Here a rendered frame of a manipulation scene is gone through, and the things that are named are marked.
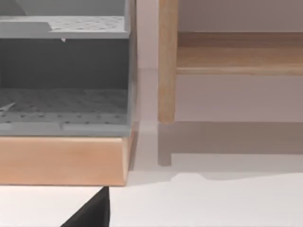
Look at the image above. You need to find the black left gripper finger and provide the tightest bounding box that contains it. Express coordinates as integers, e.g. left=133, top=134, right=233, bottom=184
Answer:
left=59, top=186, right=111, bottom=227

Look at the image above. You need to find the pale wooden drawer front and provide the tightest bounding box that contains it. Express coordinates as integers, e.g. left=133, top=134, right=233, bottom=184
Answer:
left=0, top=131, right=135, bottom=187

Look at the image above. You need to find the grey pierced drawer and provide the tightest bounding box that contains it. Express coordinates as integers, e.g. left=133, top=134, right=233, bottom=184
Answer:
left=0, top=0, right=138, bottom=138

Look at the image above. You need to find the wooden open shelf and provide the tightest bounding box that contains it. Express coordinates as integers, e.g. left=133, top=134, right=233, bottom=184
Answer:
left=157, top=0, right=303, bottom=124

